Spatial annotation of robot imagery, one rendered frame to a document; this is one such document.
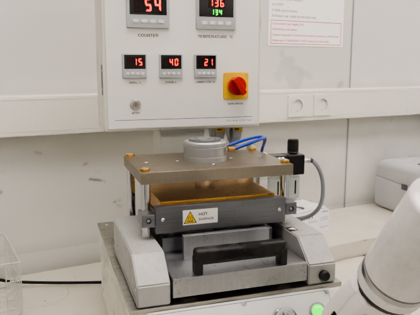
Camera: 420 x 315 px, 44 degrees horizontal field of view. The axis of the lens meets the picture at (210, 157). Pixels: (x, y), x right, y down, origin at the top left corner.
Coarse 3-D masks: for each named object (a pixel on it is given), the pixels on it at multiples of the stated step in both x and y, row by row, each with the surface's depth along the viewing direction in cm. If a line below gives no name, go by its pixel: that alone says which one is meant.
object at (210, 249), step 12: (264, 240) 81; (276, 240) 81; (204, 252) 77; (216, 252) 78; (228, 252) 78; (240, 252) 79; (252, 252) 79; (264, 252) 80; (276, 252) 81; (192, 264) 78
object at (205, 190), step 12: (216, 180) 102; (228, 180) 102; (240, 180) 102; (156, 192) 91; (168, 192) 91; (180, 192) 91; (192, 192) 91; (204, 192) 91; (216, 192) 91; (228, 192) 91; (240, 192) 91; (252, 192) 91; (264, 192) 91; (156, 204) 88
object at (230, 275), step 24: (192, 240) 84; (216, 240) 85; (240, 240) 86; (168, 264) 82; (216, 264) 82; (240, 264) 82; (264, 264) 82; (288, 264) 82; (192, 288) 77; (216, 288) 78; (240, 288) 80
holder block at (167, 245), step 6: (240, 228) 92; (270, 228) 92; (156, 234) 91; (162, 234) 89; (180, 234) 89; (270, 234) 93; (156, 240) 91; (162, 240) 87; (168, 240) 87; (174, 240) 87; (180, 240) 88; (162, 246) 87; (168, 246) 87; (174, 246) 87; (180, 246) 88
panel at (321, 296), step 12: (324, 288) 84; (240, 300) 80; (252, 300) 80; (264, 300) 81; (276, 300) 81; (288, 300) 82; (300, 300) 82; (312, 300) 83; (324, 300) 83; (156, 312) 76; (168, 312) 76; (180, 312) 77; (192, 312) 77; (204, 312) 78; (216, 312) 78; (228, 312) 79; (240, 312) 79; (252, 312) 80; (264, 312) 80; (300, 312) 82
